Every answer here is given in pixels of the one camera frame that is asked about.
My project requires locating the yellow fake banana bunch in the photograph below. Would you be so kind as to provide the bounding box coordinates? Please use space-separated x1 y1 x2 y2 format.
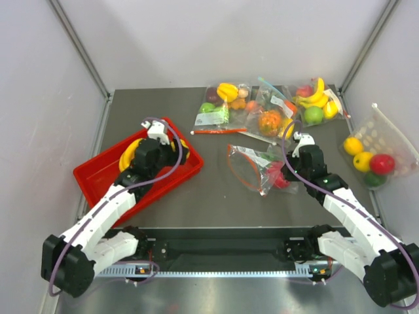
118 137 191 173

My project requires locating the yellow fake lemon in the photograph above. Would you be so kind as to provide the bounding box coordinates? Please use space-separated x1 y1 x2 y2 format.
180 139 190 165

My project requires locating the zip bag with bananas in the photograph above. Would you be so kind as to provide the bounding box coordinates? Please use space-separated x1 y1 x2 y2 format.
227 144 299 196

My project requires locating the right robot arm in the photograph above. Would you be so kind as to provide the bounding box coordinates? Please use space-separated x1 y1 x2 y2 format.
282 134 418 307

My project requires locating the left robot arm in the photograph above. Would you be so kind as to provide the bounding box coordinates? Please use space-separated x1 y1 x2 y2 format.
41 136 190 298

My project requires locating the red fake dragon fruit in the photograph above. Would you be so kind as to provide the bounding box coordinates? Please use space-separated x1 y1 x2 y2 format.
266 161 291 189

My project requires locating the zip bag with banana apple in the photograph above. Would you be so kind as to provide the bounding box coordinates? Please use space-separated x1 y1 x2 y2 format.
288 77 351 127

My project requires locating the zip bag with orange fruit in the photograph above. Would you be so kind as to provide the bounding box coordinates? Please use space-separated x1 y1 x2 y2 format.
244 77 298 145

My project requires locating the zip bag with lemons tomato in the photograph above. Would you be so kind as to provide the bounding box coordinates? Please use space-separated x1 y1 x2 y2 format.
339 103 418 190

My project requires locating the zip bag with green fruit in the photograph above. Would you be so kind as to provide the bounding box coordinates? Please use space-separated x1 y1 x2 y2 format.
191 82 251 135

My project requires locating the red plastic tray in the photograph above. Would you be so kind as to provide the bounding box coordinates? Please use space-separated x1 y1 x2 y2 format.
73 117 204 228

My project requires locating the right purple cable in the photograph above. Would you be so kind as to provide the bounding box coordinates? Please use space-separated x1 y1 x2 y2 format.
282 120 419 310

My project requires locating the purple cable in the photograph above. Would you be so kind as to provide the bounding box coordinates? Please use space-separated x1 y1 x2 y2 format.
282 120 419 310
48 116 183 298

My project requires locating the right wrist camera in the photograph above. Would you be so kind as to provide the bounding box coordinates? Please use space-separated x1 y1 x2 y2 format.
292 131 315 158

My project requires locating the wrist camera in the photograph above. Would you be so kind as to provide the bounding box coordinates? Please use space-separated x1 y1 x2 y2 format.
141 120 170 145
292 131 315 158

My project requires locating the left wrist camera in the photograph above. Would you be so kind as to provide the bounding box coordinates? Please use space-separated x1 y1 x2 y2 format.
141 120 170 145

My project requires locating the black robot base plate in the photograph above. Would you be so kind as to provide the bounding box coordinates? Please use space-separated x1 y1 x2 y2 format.
107 225 331 264

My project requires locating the perforated cable duct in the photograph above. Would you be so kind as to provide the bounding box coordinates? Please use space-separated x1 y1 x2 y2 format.
94 261 332 279

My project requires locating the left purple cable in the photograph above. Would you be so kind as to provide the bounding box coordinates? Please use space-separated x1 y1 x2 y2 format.
48 116 183 298

